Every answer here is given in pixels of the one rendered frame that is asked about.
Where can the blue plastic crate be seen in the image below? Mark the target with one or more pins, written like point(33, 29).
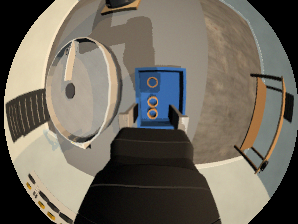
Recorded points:
point(171, 89)

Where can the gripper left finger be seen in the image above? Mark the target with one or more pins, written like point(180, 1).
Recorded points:
point(129, 117)

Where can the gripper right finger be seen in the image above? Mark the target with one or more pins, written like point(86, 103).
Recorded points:
point(176, 119)

